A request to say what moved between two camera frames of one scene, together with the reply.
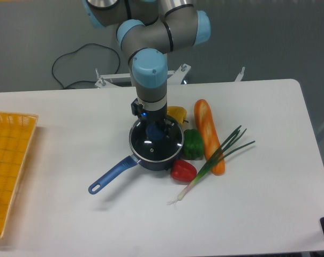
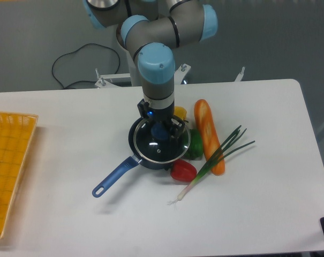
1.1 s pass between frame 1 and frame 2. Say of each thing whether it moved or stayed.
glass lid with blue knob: moved
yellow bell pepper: stayed
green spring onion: stayed
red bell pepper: stayed
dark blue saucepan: moved
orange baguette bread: stayed
